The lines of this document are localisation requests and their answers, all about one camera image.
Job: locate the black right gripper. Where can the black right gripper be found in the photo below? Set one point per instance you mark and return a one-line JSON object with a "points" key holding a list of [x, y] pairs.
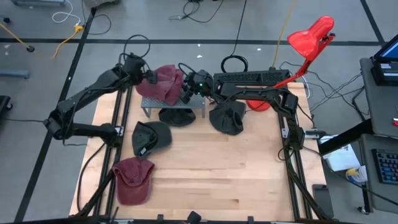
{"points": [[202, 83]]}

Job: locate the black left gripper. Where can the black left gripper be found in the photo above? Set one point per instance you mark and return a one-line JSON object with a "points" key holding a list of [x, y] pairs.
{"points": [[150, 77]]}

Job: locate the dark grey baseball cap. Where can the dark grey baseball cap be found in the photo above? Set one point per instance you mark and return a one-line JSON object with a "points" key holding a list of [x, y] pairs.
{"points": [[155, 137], [227, 119]]}

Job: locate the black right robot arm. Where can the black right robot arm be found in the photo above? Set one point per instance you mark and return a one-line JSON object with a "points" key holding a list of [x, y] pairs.
{"points": [[248, 90]]}

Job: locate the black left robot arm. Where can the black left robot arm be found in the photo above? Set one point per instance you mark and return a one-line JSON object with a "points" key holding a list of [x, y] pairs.
{"points": [[90, 93]]}

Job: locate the grey perforated metal shelf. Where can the grey perforated metal shelf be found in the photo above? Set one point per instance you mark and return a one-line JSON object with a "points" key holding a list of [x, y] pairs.
{"points": [[199, 101]]}

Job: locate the black baseball cap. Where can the black baseball cap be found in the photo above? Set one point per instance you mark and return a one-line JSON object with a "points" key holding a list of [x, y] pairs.
{"points": [[177, 118]]}

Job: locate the black perforated metal box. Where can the black perforated metal box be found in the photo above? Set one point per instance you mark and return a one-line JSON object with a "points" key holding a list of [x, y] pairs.
{"points": [[248, 76]]}

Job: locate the red desk lamp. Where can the red desk lamp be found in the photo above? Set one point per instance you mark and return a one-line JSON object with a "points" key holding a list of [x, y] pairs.
{"points": [[306, 42]]}

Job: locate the black table edge clip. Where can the black table edge clip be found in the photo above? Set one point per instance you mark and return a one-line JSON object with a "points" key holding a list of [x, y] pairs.
{"points": [[160, 218], [250, 219]]}

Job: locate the grey metal floor foot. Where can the grey metal floor foot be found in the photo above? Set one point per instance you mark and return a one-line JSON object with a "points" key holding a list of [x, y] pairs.
{"points": [[14, 73], [37, 2]]}

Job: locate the black desk beam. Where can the black desk beam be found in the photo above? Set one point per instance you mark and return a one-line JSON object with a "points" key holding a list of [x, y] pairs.
{"points": [[342, 138]]}

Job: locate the white yellow blue container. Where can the white yellow blue container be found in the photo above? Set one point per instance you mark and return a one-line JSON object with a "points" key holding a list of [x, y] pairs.
{"points": [[356, 175]]}

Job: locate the grey cart top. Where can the grey cart top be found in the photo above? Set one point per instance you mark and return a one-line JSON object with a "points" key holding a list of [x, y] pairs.
{"points": [[377, 105]]}

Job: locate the black laptop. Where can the black laptop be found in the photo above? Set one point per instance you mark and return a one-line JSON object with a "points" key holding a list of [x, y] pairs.
{"points": [[385, 71]]}

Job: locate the small red object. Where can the small red object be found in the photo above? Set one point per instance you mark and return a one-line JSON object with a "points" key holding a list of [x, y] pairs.
{"points": [[395, 122]]}

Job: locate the black keyboard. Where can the black keyboard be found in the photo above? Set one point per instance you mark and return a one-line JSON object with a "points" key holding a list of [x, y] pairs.
{"points": [[387, 166]]}

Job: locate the grey desk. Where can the grey desk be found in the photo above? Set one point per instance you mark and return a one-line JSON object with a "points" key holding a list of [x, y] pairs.
{"points": [[381, 196]]}

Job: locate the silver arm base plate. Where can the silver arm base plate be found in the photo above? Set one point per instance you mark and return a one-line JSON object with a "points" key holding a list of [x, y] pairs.
{"points": [[119, 131], [315, 134]]}

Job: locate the black aluminium table frame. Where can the black aluminium table frame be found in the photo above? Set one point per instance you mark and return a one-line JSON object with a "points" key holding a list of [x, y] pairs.
{"points": [[106, 175]]}

